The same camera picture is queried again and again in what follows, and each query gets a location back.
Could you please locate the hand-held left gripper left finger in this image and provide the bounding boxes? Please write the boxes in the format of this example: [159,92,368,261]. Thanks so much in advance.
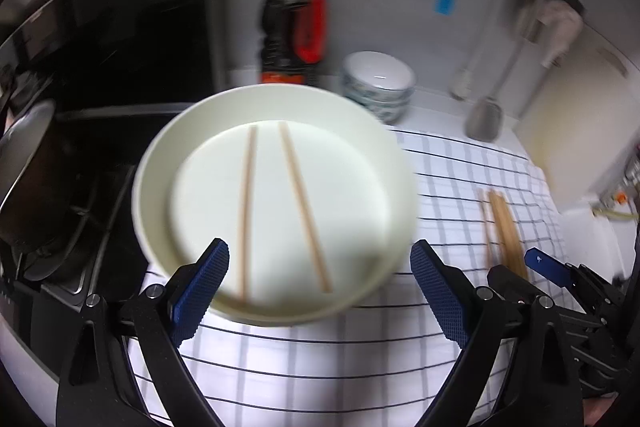
[56,238,236,427]

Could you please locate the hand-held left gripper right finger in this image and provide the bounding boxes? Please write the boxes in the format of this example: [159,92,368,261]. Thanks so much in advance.
[409,240,586,427]

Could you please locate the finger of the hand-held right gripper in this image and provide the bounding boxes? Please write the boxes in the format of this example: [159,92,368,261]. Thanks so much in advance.
[525,248,626,315]
[486,264,601,324]

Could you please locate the large white round bowl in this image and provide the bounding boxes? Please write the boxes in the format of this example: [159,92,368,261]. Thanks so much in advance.
[131,83,418,327]

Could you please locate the white sink basin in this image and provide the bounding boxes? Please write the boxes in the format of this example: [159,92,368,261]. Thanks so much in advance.
[557,202,640,268]

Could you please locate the white checked cloth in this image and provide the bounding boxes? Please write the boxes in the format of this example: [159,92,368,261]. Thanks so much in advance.
[122,127,568,427]

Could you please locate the black gas stove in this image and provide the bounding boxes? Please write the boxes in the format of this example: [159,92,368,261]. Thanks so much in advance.
[0,107,166,308]

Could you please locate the white cutting board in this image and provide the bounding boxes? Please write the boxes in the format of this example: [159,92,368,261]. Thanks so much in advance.
[515,42,640,208]

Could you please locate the metal spatula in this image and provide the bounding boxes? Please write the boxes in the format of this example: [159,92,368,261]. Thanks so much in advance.
[465,34,526,142]

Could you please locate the patterned white ceramic bowl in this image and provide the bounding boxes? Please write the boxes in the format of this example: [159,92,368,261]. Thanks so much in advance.
[342,51,417,94]
[344,84,416,108]
[357,99,412,124]

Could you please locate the metal pot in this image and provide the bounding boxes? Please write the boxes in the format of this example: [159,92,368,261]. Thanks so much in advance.
[0,99,76,253]

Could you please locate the beige hanging cloth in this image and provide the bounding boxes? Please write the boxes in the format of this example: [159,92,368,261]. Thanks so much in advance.
[540,0,585,68]

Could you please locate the dark sauce bottle red cap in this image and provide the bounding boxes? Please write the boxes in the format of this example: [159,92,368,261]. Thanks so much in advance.
[257,0,331,86]

